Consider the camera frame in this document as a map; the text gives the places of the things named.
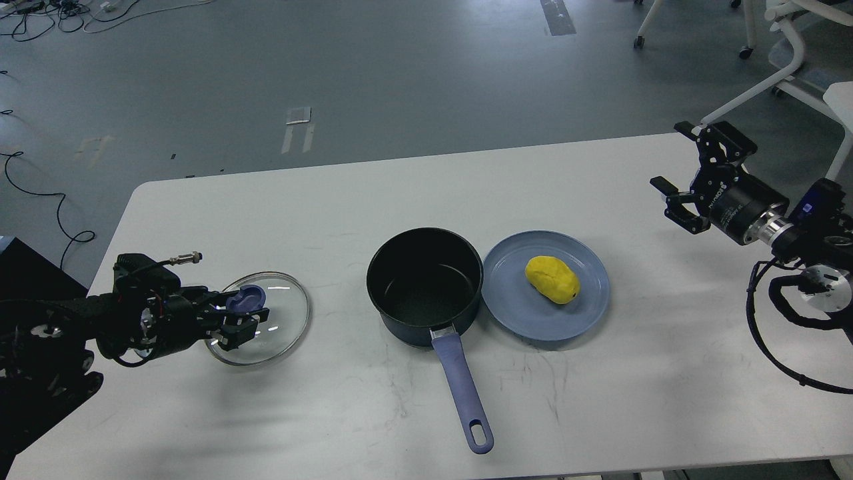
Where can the glass pot lid blue knob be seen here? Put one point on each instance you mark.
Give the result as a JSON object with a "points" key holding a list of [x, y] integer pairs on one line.
{"points": [[289, 316]]}

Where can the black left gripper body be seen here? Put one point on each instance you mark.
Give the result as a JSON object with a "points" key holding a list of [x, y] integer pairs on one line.
{"points": [[174, 323]]}

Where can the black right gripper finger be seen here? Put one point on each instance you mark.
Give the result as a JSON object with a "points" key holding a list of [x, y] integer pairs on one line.
{"points": [[685, 208], [722, 150]]}

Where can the yellow potato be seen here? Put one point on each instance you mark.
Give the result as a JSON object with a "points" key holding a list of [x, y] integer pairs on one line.
{"points": [[553, 279]]}

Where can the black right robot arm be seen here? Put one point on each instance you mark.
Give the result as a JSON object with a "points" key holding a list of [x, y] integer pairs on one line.
{"points": [[811, 241]]}

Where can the black box at left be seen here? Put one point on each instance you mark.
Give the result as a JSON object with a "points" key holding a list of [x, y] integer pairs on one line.
{"points": [[25, 274]]}

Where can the white chair leg with caster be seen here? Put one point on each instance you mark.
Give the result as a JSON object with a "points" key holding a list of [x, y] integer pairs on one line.
{"points": [[651, 15]]}

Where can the blue plate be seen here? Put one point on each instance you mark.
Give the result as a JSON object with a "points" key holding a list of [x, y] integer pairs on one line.
{"points": [[518, 307]]}

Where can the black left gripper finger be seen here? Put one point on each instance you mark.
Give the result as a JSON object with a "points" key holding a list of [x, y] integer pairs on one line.
{"points": [[246, 302], [231, 331]]}

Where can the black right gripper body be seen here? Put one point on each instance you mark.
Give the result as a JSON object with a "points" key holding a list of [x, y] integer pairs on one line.
{"points": [[734, 200]]}

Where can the dark blue saucepan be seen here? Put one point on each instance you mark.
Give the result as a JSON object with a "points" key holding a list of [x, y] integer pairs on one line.
{"points": [[426, 283]]}

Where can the white office chair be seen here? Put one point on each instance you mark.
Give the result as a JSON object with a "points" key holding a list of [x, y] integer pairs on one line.
{"points": [[813, 62]]}

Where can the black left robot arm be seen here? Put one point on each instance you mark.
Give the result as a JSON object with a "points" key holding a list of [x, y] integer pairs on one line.
{"points": [[47, 366]]}

